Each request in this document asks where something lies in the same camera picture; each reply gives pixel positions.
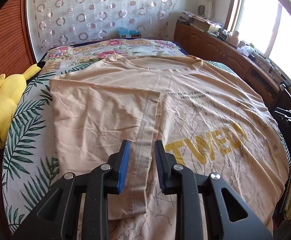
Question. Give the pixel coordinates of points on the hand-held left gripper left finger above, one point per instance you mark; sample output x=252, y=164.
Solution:
x=125, y=165

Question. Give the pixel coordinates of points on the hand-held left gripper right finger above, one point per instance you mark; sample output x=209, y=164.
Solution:
x=159, y=165

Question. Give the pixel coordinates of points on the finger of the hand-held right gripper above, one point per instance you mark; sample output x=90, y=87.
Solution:
x=285, y=112

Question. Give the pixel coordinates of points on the beige printed t-shirt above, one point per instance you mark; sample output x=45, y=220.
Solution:
x=105, y=110

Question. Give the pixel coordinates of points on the white plastic bag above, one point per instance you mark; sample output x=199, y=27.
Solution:
x=245, y=48

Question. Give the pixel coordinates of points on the pale pink bottle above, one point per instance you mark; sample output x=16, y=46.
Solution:
x=234, y=39

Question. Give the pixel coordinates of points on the floral leaf printed bed sheet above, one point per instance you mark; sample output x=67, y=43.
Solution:
x=30, y=155

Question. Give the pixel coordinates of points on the window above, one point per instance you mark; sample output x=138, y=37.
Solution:
x=260, y=17

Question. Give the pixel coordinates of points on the brown wooden cabinet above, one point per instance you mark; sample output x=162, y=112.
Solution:
x=210, y=45

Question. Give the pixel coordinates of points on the cardboard box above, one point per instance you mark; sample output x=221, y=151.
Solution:
x=205, y=24

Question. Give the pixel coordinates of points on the blue box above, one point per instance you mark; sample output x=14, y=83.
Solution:
x=128, y=32

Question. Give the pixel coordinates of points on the navy blue mattress cover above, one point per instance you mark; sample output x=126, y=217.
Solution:
x=60, y=47

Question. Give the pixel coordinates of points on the yellow plush toy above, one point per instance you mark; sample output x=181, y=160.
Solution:
x=3, y=105

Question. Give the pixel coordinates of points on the circle patterned sheer curtain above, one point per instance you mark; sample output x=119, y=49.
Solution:
x=98, y=10

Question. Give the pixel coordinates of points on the brown wooden wardrobe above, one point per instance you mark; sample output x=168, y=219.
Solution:
x=8, y=35

